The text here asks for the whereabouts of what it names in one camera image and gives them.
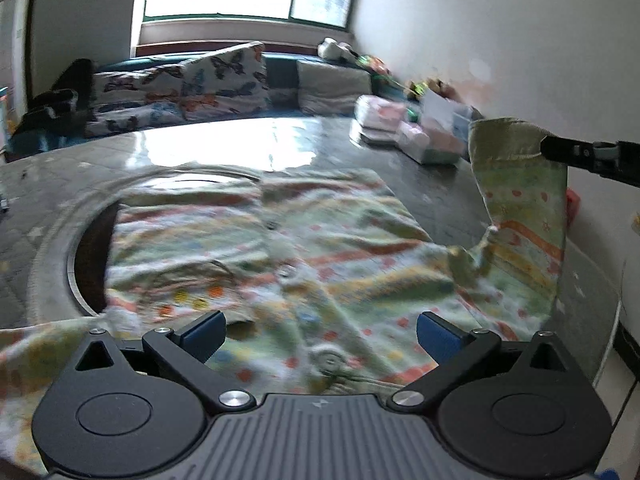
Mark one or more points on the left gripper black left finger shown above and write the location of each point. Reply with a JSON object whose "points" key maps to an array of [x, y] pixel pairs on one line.
{"points": [[135, 409]]}

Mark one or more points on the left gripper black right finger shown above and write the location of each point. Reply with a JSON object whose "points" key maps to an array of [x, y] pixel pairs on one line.
{"points": [[510, 409]]}

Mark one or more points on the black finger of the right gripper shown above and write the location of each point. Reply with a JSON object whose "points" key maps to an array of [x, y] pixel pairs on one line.
{"points": [[619, 161]]}

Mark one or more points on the colourful striped fleece garment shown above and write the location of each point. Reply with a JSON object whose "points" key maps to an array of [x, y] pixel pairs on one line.
{"points": [[321, 276]]}

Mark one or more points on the black clothes pile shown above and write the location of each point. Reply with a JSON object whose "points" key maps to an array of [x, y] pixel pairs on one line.
{"points": [[56, 118]]}

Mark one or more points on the round induction hob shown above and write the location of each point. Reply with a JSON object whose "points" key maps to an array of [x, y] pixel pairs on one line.
{"points": [[86, 259]]}

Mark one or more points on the brown plush toy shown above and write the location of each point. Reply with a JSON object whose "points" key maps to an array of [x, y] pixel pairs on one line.
{"points": [[414, 90]]}

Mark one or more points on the grey seat cushion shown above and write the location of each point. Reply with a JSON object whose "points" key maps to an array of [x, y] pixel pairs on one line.
{"points": [[328, 90]]}

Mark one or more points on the white plush toy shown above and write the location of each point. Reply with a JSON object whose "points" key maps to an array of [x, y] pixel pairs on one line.
{"points": [[334, 51]]}

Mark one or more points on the butterfly print folded quilt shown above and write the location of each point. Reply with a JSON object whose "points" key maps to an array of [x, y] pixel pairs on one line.
{"points": [[124, 102]]}

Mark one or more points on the butterfly print cushion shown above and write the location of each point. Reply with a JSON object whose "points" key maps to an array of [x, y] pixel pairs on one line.
{"points": [[224, 83]]}

